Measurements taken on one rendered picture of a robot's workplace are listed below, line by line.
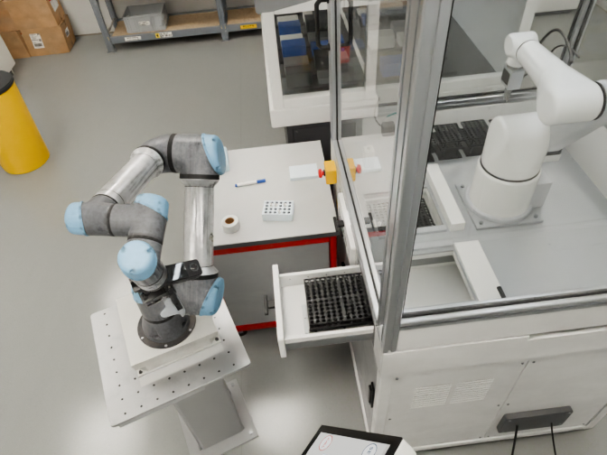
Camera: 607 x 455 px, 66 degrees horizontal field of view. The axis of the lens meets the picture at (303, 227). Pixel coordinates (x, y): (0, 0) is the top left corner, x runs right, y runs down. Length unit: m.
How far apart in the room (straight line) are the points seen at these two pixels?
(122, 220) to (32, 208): 2.68
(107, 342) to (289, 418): 0.94
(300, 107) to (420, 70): 1.62
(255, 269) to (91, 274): 1.31
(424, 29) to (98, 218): 0.76
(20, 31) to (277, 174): 4.20
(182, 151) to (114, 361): 0.75
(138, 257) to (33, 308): 2.11
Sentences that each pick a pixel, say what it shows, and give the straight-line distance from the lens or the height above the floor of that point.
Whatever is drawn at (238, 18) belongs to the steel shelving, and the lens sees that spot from 5.42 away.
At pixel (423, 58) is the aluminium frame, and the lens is 0.74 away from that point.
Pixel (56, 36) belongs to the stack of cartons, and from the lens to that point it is 5.75.
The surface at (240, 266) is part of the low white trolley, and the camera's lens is 2.03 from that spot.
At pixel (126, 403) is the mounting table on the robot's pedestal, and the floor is 0.76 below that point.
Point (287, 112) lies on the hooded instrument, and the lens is 2.34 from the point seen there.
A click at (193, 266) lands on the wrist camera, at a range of 1.22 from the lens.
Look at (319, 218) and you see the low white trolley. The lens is 1.94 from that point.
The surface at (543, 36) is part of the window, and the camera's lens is 0.83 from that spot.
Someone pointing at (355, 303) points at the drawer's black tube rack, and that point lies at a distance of 1.50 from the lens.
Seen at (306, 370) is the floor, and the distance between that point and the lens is 2.40.
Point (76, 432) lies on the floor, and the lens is 2.57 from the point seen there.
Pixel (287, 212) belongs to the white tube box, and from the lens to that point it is 1.93.
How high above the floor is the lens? 2.14
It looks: 46 degrees down
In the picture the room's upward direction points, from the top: 5 degrees counter-clockwise
